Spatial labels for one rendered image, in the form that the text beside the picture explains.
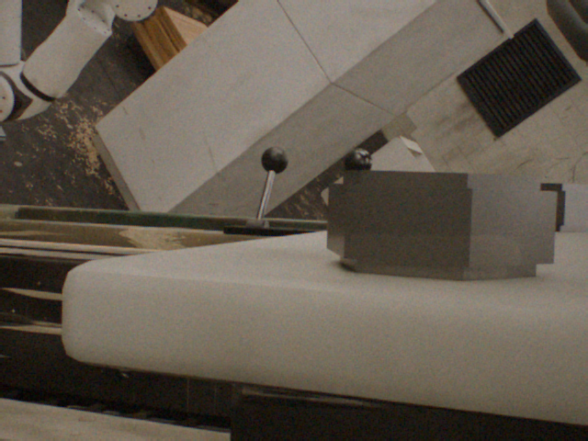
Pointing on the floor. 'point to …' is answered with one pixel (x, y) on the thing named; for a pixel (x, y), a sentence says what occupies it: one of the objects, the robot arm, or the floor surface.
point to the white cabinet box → (396, 159)
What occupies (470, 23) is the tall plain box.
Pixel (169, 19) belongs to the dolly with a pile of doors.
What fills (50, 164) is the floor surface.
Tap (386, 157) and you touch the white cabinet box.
